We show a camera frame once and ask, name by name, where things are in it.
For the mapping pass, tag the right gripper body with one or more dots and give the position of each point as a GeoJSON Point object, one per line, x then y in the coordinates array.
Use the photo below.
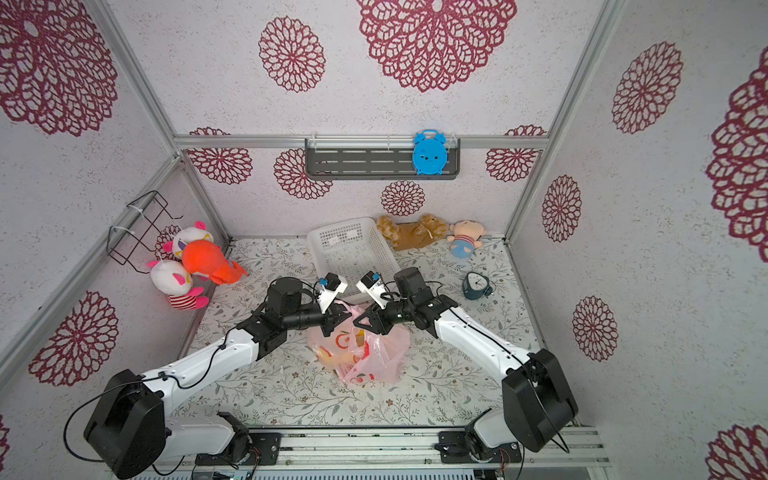
{"type": "Point", "coordinates": [381, 315]}

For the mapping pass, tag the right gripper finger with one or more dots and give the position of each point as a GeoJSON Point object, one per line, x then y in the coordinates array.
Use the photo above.
{"type": "Point", "coordinates": [373, 316]}
{"type": "Point", "coordinates": [376, 326]}

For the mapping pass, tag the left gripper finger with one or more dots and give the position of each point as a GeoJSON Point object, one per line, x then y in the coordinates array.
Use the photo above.
{"type": "Point", "coordinates": [339, 309]}
{"type": "Point", "coordinates": [328, 325]}

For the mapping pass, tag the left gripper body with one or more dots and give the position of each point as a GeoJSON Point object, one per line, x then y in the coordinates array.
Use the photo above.
{"type": "Point", "coordinates": [330, 320]}

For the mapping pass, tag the pink plastic bag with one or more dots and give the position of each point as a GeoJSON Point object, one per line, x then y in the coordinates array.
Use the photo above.
{"type": "Point", "coordinates": [380, 358]}

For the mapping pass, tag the yellow banana bunch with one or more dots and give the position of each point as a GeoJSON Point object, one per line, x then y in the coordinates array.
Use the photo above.
{"type": "Point", "coordinates": [334, 358]}

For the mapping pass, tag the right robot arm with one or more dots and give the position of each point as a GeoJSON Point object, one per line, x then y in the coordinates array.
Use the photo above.
{"type": "Point", "coordinates": [537, 401]}

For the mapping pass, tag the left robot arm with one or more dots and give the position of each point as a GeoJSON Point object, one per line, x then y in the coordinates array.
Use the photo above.
{"type": "Point", "coordinates": [132, 427]}

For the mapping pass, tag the white plastic basket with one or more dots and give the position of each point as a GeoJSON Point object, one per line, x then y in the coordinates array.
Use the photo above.
{"type": "Point", "coordinates": [350, 249]}

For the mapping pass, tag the brown teddy bear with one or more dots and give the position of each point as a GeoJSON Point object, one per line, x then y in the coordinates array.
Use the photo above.
{"type": "Point", "coordinates": [415, 235]}

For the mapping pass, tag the small doll blue outfit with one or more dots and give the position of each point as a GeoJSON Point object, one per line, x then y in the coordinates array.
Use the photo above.
{"type": "Point", "coordinates": [465, 237]}

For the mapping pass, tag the red plush toy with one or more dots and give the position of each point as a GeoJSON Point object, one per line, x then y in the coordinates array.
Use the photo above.
{"type": "Point", "coordinates": [205, 258]}

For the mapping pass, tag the white pink plush upper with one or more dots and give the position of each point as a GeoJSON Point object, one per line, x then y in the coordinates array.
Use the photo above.
{"type": "Point", "coordinates": [172, 240]}

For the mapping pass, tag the white pink plush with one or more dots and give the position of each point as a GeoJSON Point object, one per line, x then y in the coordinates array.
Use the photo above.
{"type": "Point", "coordinates": [172, 240]}
{"type": "Point", "coordinates": [176, 283]}

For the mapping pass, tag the white pink plush lower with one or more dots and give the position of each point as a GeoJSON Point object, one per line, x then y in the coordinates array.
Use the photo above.
{"type": "Point", "coordinates": [176, 283]}

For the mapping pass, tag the blue alarm clock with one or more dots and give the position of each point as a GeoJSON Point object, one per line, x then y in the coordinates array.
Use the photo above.
{"type": "Point", "coordinates": [430, 154]}

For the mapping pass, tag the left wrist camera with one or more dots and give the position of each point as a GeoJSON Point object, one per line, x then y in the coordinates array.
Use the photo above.
{"type": "Point", "coordinates": [329, 287]}

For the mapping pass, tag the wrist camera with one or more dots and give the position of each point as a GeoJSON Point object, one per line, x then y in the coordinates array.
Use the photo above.
{"type": "Point", "coordinates": [329, 287]}
{"type": "Point", "coordinates": [372, 285]}

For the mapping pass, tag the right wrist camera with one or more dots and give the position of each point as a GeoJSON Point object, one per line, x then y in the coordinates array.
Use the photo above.
{"type": "Point", "coordinates": [372, 285]}

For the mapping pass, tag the grey wall shelf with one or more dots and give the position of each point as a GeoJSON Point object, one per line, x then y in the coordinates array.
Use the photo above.
{"type": "Point", "coordinates": [386, 163]}

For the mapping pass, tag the black wire rack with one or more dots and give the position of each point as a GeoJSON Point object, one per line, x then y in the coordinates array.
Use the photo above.
{"type": "Point", "coordinates": [151, 224]}

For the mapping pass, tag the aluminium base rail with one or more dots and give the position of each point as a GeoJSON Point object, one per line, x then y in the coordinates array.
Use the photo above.
{"type": "Point", "coordinates": [435, 450]}

